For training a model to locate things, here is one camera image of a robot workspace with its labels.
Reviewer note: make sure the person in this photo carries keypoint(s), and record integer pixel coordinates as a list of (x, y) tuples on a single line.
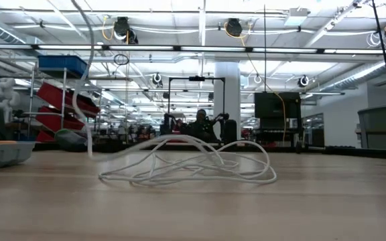
[(200, 127)]

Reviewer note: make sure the black cylinder canister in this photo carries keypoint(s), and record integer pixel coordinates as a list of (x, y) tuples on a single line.
[(230, 132)]

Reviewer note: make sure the white pillar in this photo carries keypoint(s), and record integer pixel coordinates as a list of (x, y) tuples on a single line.
[(226, 87)]

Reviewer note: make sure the black monitor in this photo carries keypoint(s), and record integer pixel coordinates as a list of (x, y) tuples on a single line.
[(276, 105)]

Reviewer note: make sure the thin black vertical rod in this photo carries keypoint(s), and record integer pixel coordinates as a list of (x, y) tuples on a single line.
[(265, 50)]

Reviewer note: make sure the red storage bin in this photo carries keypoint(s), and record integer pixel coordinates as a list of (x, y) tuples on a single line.
[(87, 105), (55, 120), (45, 136)]

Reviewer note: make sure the black grey work glove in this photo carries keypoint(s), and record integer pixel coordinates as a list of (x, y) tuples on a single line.
[(70, 140)]

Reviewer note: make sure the blue storage bin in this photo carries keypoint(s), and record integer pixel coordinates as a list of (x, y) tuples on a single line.
[(62, 65)]

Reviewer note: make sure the glass sided cabinet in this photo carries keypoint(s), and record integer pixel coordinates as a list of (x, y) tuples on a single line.
[(380, 127)]

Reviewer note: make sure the grey tool case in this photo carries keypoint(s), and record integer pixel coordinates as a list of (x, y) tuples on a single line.
[(2, 155)]

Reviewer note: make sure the black gantry frame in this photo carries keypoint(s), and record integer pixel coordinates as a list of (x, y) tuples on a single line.
[(196, 78)]

